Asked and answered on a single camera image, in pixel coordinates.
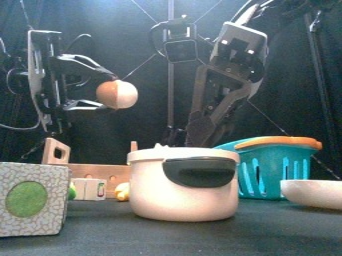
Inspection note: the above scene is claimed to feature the orange and white ball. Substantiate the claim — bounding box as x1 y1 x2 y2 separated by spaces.
95 79 141 111

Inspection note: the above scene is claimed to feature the small white toy carton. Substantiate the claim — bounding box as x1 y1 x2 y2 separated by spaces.
71 177 109 202

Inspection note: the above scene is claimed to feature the green toy fruit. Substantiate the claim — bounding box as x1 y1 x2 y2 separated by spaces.
67 181 78 202

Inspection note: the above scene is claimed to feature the yellow toy lemon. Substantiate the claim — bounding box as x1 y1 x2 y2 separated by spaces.
113 181 131 202

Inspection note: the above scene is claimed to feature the patterned box with green circle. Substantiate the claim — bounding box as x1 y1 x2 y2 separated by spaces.
0 161 73 238

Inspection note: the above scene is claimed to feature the white bowl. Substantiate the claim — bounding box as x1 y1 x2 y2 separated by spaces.
280 179 342 211

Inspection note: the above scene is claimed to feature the vertical metal frame pole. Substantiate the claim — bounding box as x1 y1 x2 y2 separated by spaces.
166 0 177 129

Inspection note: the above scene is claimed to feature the teal basket with orange handle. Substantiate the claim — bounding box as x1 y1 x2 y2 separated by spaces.
214 135 324 201

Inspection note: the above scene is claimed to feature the black slanted frame pole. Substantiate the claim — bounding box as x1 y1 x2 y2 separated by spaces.
302 9 342 168

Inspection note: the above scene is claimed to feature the white pot with black handle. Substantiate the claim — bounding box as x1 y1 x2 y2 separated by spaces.
126 146 242 223

